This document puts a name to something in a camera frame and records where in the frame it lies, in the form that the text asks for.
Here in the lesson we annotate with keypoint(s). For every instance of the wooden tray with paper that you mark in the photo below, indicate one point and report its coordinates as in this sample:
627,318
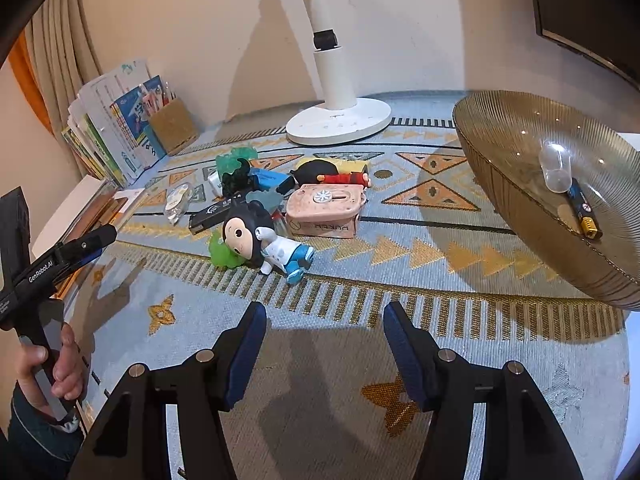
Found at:
91,204

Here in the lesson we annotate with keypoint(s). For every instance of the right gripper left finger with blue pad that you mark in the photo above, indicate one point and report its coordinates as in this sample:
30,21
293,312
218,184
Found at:
128,439

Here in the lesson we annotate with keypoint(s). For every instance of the dark green crystal toy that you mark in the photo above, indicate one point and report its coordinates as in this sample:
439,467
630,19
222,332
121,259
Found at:
231,161

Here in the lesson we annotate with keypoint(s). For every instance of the yellow black plush toy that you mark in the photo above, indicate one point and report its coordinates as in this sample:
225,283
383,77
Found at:
326,171

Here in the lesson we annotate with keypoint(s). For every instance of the white charger plug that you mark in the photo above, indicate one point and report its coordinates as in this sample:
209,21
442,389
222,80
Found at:
215,183

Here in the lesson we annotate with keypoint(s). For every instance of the person's left hand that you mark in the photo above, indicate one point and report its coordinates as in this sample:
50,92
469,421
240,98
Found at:
68,372

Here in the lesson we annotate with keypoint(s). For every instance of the blue usb box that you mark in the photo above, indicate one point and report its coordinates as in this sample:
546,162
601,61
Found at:
273,180

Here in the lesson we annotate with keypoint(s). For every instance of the clear plastic bag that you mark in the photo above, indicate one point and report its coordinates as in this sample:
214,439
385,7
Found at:
176,202

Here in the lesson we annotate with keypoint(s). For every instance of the stack of books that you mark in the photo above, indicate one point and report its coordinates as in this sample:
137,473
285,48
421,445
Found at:
112,114

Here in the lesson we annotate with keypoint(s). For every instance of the cork pen holder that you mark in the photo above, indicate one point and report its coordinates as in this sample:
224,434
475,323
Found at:
174,127

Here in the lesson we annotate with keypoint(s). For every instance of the pink toy box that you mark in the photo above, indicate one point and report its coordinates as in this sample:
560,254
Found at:
325,210

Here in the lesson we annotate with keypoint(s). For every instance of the clear plastic cup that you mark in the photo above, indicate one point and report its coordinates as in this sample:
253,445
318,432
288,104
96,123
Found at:
556,166

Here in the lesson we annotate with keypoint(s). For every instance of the black television screen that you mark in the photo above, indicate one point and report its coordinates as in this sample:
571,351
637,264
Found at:
605,31

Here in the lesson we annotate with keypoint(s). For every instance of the light green jelly toy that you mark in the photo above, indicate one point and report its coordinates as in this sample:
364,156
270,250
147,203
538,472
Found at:
221,255

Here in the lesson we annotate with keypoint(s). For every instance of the black-haired doll figure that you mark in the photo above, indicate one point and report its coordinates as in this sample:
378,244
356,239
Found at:
249,233

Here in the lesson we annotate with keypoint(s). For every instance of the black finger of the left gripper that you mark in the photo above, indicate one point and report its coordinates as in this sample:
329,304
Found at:
73,255

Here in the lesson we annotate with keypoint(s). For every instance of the white fan stand base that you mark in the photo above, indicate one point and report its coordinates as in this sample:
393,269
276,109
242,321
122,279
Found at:
342,117

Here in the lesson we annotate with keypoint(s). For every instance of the patterned blue table mat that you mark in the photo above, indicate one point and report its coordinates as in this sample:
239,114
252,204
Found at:
325,400

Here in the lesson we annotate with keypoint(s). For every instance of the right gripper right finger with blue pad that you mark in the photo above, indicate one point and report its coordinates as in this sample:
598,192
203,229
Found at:
522,439

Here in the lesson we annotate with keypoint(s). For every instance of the amber ribbed glass bowl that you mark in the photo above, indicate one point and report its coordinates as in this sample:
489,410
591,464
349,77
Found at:
501,133

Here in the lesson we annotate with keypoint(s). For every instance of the black rectangular lighter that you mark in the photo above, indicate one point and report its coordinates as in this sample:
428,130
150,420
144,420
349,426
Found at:
212,215

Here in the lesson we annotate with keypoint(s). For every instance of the black lighter with red logo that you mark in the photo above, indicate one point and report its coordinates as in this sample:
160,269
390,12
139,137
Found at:
583,212

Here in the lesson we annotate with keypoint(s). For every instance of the black dinosaur figure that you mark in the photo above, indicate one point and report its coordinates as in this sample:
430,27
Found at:
239,181

